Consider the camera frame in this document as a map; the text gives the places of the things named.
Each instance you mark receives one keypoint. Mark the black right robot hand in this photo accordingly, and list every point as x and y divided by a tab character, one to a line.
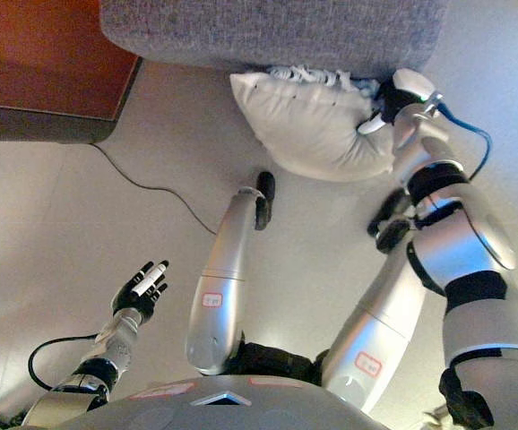
398	100

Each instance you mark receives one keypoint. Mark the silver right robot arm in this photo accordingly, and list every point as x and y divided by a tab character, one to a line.
465	233

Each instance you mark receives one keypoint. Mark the light gray fringed pillow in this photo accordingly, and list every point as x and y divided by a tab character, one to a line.
313	125

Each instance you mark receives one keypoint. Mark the reddish brown wooden cabinet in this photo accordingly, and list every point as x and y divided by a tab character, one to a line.
44	58

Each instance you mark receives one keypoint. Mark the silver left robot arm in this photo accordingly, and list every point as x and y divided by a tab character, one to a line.
102	358

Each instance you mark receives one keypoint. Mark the gray fabric tub armchair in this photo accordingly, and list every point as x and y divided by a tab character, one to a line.
277	31

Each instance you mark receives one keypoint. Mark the gray robot torso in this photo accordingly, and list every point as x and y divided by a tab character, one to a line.
223	407

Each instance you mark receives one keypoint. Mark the silver robot leg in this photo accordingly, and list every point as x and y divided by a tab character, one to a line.
225	277
375	331

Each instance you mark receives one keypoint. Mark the silver left robot leg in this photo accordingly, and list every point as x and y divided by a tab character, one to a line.
225	277

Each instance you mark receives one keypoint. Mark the silver right robot leg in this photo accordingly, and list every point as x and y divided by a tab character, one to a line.
375	331

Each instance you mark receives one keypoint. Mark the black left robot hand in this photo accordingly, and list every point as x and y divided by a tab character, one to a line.
138	295

